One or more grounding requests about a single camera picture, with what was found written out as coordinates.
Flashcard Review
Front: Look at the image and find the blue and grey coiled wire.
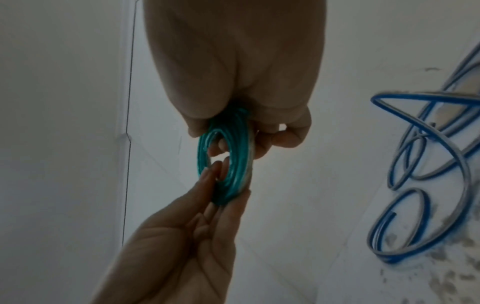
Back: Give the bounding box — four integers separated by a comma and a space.
369, 41, 480, 265

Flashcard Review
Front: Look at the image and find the person's left hand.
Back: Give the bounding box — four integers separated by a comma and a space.
91, 157, 252, 304

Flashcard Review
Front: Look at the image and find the teal wire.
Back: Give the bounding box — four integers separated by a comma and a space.
196, 106, 257, 206

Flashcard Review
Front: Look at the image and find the person's right hand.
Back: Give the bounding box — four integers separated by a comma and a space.
143, 0, 324, 159

